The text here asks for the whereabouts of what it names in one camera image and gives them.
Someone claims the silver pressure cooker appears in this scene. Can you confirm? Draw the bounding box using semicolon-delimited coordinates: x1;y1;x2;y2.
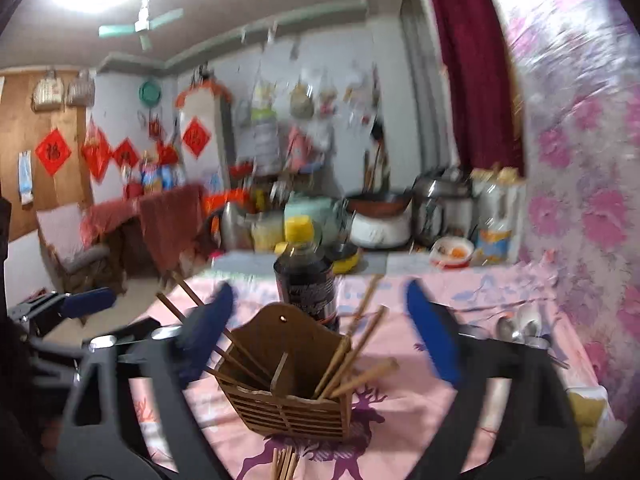
412;167;477;247

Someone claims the mint green rice cooker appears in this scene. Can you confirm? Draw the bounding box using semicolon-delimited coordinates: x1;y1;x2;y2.
284;194;338;244

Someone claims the wooden chopstick holder box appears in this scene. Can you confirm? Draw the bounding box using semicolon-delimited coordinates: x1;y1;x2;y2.
215;302;352;441

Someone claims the dark red curtain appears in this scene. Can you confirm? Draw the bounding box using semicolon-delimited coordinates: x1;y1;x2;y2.
432;0;524;171

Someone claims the floral plastic wall cover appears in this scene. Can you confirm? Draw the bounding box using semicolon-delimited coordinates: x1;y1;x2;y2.
474;0;640;426

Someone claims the clear cooking oil bottle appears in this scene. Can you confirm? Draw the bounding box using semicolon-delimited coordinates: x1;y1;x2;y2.
471;167;526;266

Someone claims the wooden chopstick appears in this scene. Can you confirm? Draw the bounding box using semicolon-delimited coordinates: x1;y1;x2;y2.
329;358;399;399
170;271;269;377
270;446;298;480
312;274;383;400

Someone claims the pink deer print tablecloth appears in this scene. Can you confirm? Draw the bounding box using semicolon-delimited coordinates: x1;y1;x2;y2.
130;263;613;479

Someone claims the olive green plush towel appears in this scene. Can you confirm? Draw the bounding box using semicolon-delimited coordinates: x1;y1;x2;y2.
567;390;608;453

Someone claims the green ceiling fan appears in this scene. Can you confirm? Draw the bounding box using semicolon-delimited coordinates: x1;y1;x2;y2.
98;0;183;52

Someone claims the wooden armchair with cushion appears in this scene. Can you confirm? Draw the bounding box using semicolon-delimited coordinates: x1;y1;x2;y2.
36;203;126;295

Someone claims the soy sauce bottle yellow cap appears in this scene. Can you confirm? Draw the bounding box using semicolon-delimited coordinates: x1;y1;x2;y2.
273;216;340;333

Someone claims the yellow frying pan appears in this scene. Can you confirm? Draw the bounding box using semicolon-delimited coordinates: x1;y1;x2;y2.
324;242;361;275

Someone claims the red white bowl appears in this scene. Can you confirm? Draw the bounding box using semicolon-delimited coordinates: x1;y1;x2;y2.
430;236;475;270

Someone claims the red cloth covered table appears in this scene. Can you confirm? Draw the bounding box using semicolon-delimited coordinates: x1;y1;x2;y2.
80;183;204;274

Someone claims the white refrigerator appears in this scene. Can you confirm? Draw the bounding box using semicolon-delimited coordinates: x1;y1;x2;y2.
175;78;236;194

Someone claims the steel electric kettle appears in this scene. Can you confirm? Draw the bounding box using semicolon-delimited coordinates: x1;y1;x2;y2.
214;202;253;252

